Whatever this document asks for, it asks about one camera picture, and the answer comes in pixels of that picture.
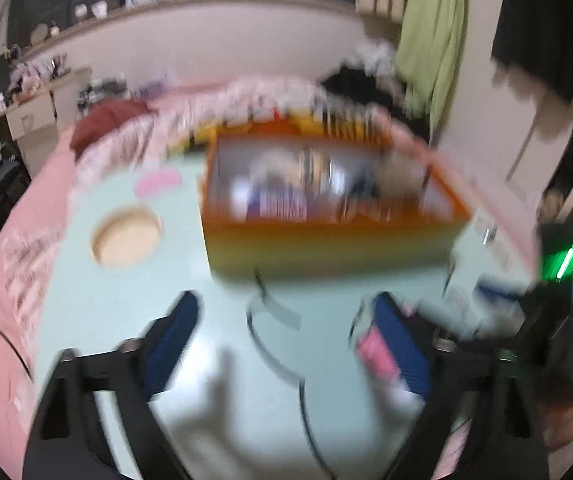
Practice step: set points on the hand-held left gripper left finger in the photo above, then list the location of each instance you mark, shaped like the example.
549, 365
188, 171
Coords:
169, 347

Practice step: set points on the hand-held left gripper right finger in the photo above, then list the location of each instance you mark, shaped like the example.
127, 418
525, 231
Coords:
401, 347

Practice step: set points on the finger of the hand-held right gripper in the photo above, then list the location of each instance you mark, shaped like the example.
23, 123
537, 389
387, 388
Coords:
501, 291

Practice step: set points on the orange cardboard box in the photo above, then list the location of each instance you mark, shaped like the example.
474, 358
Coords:
326, 245

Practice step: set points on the pale green cartoon desktop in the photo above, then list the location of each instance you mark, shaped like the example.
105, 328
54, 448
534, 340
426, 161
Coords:
131, 310

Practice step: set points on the white louvered closet doors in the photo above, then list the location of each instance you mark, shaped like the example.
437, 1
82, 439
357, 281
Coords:
491, 135

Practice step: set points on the dark red pillow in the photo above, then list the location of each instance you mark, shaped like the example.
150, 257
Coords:
106, 125

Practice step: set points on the green hanging cloth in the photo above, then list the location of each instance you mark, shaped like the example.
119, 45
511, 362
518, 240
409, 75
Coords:
431, 45

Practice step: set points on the black clothes pile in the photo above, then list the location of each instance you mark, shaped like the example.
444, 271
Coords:
351, 82

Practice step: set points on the black hanging cloth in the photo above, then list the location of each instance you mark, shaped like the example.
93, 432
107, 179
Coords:
541, 30

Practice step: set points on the white drawer cabinet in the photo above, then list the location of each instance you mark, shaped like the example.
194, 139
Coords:
36, 115

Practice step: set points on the white clothes pile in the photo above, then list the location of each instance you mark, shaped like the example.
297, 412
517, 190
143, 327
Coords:
374, 55

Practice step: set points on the round wooden mirror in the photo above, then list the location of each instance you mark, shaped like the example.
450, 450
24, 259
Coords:
40, 33

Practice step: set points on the white cup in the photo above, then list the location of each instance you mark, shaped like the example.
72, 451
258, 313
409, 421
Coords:
99, 9

